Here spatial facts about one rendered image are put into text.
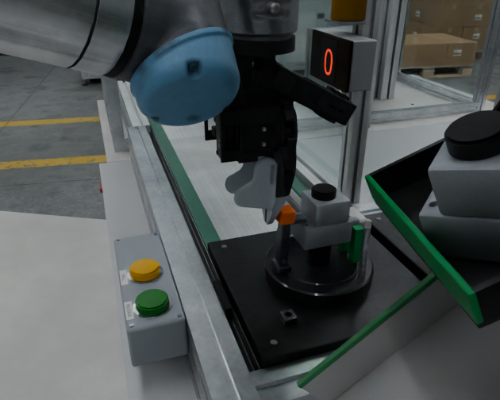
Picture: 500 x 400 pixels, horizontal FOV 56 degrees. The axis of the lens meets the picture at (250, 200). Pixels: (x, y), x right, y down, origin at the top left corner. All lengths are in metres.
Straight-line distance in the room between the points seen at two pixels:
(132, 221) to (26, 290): 0.26
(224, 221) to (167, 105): 0.55
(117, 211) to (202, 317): 0.50
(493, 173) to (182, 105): 0.20
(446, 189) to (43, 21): 0.23
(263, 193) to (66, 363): 0.36
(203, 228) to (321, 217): 0.27
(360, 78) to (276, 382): 0.42
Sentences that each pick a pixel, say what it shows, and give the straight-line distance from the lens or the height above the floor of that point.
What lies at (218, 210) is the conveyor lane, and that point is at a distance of 0.89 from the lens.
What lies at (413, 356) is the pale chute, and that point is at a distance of 0.43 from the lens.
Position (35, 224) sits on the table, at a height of 0.86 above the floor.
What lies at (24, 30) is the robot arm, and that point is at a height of 1.31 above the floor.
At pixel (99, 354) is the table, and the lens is 0.71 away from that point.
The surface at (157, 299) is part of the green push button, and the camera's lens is 0.60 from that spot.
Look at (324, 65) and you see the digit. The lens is 0.75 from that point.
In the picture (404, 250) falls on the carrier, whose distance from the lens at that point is 0.71.
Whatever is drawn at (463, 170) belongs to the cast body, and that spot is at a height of 1.25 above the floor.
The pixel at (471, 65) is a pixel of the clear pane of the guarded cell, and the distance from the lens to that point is 1.88.
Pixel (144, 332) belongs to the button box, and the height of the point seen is 0.95.
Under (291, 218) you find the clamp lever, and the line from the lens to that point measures 0.56.
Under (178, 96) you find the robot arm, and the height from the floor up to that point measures 1.26.
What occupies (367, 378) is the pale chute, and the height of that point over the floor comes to 1.02.
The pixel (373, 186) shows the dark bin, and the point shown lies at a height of 1.21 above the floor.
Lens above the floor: 1.34
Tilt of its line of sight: 27 degrees down
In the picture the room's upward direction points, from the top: straight up
